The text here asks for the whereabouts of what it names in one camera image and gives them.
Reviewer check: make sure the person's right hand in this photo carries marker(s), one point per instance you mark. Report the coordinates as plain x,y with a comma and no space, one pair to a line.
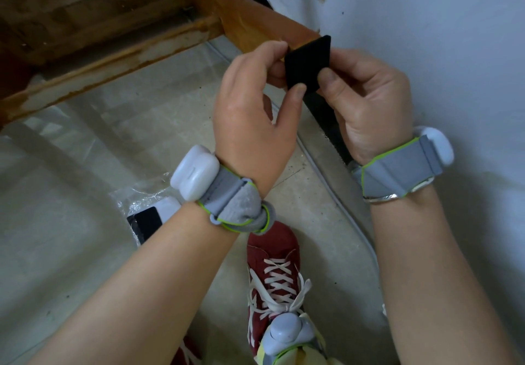
373,114

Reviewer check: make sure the person's left hand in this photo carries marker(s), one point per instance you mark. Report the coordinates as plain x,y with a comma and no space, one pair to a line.
242,114

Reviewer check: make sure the person's right thumb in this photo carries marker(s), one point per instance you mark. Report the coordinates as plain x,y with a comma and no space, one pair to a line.
334,86

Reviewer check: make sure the person's left thumb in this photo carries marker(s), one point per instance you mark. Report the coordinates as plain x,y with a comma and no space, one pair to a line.
293,108

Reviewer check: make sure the black square pad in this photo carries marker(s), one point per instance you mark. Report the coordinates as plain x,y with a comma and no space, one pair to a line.
307,63

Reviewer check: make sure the person's right forearm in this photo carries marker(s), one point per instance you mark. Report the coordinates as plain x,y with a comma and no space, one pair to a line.
426,278

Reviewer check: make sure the person's left forearm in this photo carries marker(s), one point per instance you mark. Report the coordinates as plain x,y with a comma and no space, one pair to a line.
135,287

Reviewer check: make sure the white wrist tracker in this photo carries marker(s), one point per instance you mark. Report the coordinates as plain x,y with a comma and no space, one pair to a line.
439,145
193,172

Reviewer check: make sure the red shoe white laces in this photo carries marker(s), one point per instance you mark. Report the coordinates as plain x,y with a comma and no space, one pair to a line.
186,352
272,254

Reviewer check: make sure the clear plastic bag of pads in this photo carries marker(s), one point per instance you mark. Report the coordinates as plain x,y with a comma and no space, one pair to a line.
149,217

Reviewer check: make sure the wooden furniture frame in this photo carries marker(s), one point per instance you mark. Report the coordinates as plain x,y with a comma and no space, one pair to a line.
123,45

